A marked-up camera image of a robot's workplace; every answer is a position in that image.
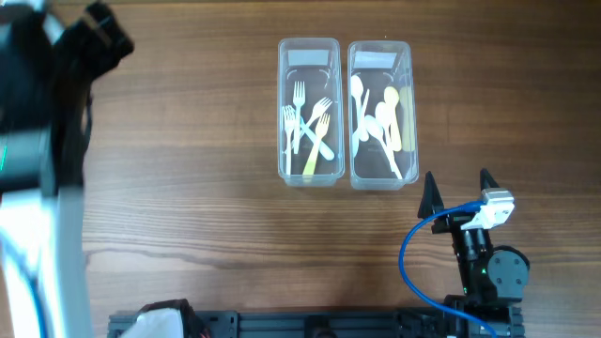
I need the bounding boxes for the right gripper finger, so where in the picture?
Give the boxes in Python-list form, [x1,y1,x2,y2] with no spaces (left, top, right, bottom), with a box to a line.
[417,171,444,219]
[480,168,500,191]

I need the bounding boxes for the white spoon container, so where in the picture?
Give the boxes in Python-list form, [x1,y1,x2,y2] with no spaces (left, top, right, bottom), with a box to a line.
[363,115,403,179]

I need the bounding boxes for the yellow plastic spoon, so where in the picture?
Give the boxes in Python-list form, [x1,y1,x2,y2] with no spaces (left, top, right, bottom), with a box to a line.
[384,86,402,152]

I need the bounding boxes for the light blue plastic fork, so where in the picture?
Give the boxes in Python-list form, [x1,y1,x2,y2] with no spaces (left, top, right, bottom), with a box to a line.
[300,118,334,161]

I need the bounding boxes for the yellow plastic fork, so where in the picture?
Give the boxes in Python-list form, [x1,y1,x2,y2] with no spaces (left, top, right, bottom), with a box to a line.
[302,113,331,176]

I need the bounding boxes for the light blue plastic spoon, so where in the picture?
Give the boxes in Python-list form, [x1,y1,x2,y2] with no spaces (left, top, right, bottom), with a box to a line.
[350,75,369,142]

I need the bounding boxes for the white plastic fork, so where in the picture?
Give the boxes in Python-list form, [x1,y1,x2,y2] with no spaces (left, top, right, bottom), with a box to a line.
[300,97,332,138]
[293,81,306,154]
[282,105,296,176]

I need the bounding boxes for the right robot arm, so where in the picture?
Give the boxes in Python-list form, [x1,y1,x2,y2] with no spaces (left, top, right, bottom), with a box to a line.
[424,169,531,337]

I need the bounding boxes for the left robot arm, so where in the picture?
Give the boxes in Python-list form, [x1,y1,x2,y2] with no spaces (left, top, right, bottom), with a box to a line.
[1,1,134,337]

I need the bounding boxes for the right clear plastic container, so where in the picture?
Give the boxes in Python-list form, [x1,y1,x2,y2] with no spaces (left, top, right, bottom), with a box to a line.
[347,40,419,190]

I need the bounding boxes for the clear plastic container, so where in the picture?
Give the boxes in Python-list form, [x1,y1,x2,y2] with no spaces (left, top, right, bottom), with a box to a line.
[347,40,419,190]
[277,38,345,187]

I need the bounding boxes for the left clear plastic container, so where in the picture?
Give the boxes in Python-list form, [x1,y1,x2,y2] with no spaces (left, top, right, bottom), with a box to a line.
[277,38,345,187]

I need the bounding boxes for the right blue cable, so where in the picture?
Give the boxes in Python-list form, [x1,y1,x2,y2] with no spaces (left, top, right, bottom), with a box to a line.
[398,200,499,338]

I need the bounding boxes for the blue cable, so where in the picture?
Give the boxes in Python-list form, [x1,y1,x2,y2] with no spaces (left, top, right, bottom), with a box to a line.
[398,200,499,338]
[0,229,51,338]

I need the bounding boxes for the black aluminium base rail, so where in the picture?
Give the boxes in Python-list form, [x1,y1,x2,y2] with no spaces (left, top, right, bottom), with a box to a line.
[107,305,525,338]

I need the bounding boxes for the left blue cable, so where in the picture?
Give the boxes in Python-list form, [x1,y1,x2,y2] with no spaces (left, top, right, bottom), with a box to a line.
[0,229,51,338]

